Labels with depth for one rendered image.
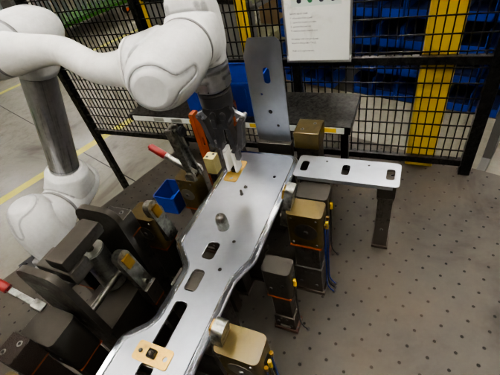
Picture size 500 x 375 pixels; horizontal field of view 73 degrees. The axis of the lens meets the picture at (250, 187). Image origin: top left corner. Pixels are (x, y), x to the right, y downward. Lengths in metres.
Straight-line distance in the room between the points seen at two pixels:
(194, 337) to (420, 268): 0.72
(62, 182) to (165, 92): 0.92
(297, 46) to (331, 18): 0.15
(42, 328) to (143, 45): 0.57
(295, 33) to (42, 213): 1.05
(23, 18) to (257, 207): 0.77
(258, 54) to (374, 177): 0.47
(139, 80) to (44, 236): 0.92
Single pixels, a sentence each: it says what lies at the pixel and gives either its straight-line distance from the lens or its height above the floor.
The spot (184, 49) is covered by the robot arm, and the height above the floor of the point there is 1.48.
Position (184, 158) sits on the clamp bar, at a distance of 0.95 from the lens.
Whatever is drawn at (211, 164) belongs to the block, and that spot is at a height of 1.04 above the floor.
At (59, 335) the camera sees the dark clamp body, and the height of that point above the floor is 1.08.
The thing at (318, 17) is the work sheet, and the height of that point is 1.29.
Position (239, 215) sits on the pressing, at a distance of 0.91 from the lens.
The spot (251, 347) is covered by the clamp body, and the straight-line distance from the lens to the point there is 0.67.
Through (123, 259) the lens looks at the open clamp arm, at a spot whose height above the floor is 1.09.
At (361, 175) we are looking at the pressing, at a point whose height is 1.00.
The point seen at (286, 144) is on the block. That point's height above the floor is 1.00.
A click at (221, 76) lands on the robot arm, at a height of 1.37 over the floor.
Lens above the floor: 1.65
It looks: 42 degrees down
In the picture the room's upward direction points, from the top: 13 degrees counter-clockwise
